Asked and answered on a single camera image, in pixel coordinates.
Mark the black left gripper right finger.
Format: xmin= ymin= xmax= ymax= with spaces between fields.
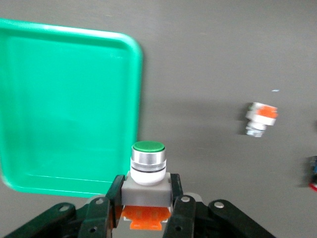
xmin=162 ymin=173 xmax=197 ymax=238

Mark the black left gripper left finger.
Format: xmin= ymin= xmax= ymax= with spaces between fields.
xmin=79 ymin=175 xmax=126 ymax=238

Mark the green capped push button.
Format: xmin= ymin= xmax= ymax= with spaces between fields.
xmin=120 ymin=140 xmax=173 ymax=231

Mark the white orange push button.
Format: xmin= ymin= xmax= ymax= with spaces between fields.
xmin=245 ymin=102 xmax=279 ymax=138

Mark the green plastic tray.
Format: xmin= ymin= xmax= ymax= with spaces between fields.
xmin=0 ymin=17 xmax=144 ymax=198

